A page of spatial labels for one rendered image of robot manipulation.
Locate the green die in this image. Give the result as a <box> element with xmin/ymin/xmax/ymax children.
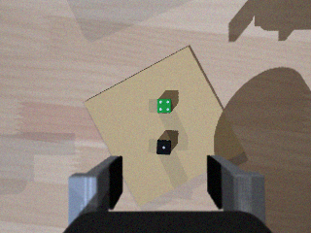
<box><xmin>157</xmin><ymin>99</ymin><xmax>171</xmax><ymax>114</ymax></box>

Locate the tan square mat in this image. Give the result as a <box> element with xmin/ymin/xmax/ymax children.
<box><xmin>84</xmin><ymin>47</ymin><xmax>244</xmax><ymax>207</ymax></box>

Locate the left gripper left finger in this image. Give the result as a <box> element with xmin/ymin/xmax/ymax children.
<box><xmin>68</xmin><ymin>156</ymin><xmax>122</xmax><ymax>226</ymax></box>

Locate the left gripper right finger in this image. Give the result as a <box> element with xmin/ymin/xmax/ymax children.
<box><xmin>207</xmin><ymin>155</ymin><xmax>265</xmax><ymax>225</ymax></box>

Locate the black die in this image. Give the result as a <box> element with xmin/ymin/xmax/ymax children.
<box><xmin>156</xmin><ymin>140</ymin><xmax>171</xmax><ymax>155</ymax></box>

